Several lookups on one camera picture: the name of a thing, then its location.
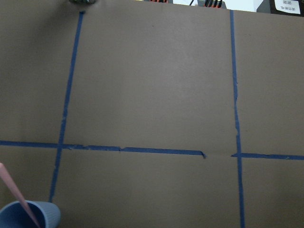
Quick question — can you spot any black box with label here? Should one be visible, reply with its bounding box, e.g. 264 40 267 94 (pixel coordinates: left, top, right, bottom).
257 0 304 17

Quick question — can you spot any red black connector board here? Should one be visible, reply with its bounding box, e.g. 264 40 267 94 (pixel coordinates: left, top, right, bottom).
148 0 170 3

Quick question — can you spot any light blue ribbed cup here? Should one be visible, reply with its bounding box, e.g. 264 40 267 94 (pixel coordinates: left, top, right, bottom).
0 200 61 228

